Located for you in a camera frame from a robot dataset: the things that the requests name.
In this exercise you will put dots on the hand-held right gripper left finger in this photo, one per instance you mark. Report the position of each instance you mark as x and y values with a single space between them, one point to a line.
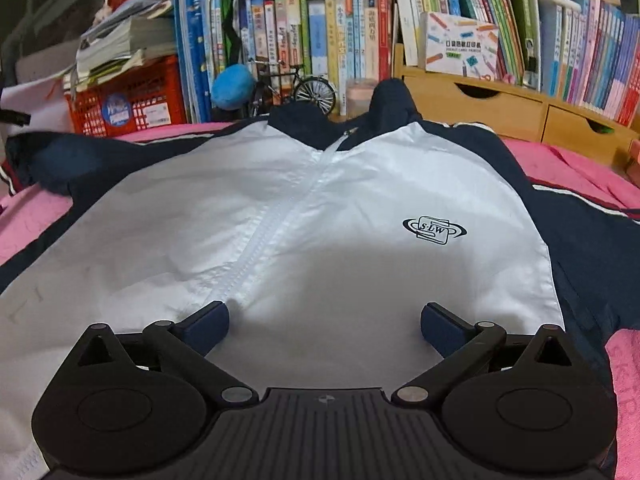
207 325

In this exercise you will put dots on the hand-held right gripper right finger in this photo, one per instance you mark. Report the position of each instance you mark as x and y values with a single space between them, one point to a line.
440 325

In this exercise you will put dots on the navy and white jacket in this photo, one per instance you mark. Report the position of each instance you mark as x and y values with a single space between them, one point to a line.
320 210

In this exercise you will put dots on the pink rabbit print towel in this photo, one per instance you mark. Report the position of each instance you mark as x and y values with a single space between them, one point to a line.
35 215

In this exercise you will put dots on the wooden drawer organizer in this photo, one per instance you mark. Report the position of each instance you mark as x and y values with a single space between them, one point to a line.
500 102

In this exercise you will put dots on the blue plush ball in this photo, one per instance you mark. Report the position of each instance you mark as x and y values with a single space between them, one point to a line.
232 87

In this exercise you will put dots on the clear cup with pink lid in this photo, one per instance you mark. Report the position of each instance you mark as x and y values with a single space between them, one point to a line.
360 100

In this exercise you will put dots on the red plastic crate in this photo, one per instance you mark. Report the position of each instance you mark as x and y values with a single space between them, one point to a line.
150 85

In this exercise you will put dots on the miniature black bicycle model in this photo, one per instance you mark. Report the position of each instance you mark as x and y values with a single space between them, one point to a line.
315 91

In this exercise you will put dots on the row of tall blue books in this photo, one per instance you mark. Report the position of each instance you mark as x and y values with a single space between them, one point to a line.
200 45

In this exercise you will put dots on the white printed cardboard box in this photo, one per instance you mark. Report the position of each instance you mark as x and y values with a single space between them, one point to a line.
460 45

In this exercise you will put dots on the white board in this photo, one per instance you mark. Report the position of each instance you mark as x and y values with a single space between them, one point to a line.
35 97

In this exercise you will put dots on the stack of papers and booklets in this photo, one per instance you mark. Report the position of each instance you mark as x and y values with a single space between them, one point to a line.
125 40

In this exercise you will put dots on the row of thin colourful books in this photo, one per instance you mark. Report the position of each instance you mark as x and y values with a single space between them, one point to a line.
575 45

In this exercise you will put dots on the row of pale spine books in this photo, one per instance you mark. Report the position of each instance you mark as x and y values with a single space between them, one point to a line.
320 35

